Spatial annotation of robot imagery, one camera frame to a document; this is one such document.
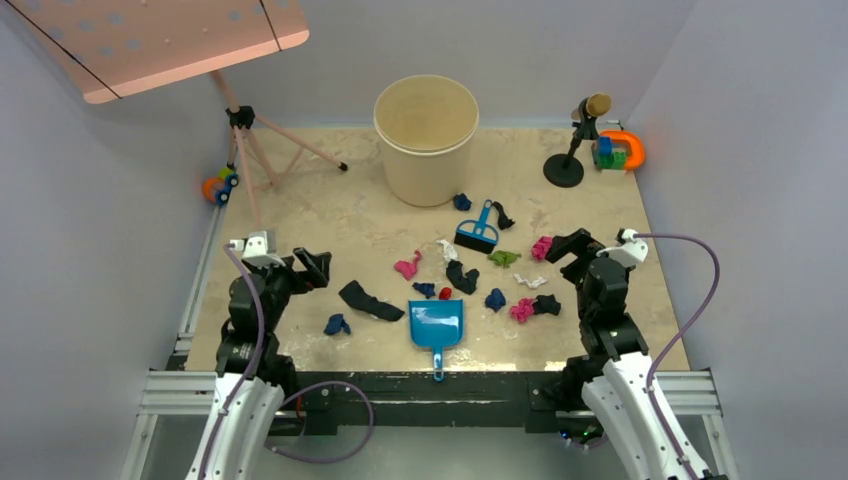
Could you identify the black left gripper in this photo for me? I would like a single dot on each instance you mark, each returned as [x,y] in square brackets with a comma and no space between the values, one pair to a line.
[315,266]

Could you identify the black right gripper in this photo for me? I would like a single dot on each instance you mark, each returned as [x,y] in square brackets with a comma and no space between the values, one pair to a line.
[580,243]

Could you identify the blue hand brush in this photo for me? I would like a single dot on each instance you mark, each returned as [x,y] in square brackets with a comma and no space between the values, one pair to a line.
[478,234]

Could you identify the blue dustpan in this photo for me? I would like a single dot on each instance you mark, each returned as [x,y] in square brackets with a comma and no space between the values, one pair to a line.
[436,325]

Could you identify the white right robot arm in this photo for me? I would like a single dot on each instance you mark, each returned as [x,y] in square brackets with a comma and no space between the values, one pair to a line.
[616,379]

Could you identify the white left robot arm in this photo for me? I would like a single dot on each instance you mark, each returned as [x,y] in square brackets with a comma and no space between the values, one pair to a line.
[252,377]

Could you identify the pink paper scrap right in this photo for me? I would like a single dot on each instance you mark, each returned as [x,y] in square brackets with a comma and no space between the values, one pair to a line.
[541,248]

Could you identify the pink paper scrap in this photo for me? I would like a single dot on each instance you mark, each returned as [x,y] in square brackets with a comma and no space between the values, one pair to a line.
[541,248]
[523,310]
[408,269]

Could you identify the white paper scrap right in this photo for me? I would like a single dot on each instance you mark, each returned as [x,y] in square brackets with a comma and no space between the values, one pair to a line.
[532,284]

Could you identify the long black paper scrap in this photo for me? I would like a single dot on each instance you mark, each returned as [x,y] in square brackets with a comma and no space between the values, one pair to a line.
[357,298]

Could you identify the dark blue scrap front left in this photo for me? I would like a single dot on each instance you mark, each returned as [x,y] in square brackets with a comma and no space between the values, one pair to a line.
[337,324]

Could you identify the black paper scrap front right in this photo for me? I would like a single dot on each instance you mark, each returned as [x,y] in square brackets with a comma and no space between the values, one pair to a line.
[546,304]

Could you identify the green paper scrap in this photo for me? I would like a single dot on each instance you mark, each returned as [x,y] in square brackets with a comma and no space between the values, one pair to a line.
[504,259]

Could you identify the black paper scrap by brush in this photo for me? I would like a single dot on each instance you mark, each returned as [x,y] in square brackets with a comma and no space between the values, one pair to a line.
[504,222]

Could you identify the pink paper scrap front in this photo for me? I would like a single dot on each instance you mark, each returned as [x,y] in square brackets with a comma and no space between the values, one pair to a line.
[523,310]

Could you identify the black microphone stand toy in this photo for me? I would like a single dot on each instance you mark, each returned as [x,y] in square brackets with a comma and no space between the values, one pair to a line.
[564,170]

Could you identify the blue paper scrap front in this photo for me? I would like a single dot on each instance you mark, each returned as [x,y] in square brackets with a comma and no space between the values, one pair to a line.
[495,300]

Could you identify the pink paper scrap left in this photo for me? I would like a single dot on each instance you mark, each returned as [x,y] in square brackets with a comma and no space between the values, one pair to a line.
[408,269]

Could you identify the black paper scrap centre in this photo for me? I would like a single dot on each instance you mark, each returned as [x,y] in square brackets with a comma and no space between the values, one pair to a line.
[466,282]

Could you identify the blue scrap by bin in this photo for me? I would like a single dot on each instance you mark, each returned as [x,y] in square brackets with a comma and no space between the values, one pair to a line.
[461,202]

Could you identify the orange colourful block toy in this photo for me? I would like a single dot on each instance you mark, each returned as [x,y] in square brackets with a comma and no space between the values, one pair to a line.
[618,150]

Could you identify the orange wheeled toy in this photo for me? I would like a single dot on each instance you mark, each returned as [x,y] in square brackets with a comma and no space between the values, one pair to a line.
[217,190]

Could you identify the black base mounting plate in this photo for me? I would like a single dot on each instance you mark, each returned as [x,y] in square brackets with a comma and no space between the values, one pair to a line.
[531,401]

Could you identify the beige round bin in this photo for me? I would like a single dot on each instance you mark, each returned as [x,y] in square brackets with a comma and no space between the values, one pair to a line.
[427,123]

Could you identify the pink music stand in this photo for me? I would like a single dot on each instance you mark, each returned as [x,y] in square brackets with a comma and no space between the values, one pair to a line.
[111,50]

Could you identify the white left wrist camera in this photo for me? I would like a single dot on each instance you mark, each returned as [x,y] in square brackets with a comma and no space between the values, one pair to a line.
[260,249]

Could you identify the aluminium frame rail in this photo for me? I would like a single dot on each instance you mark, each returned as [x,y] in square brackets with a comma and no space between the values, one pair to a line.
[691,395]

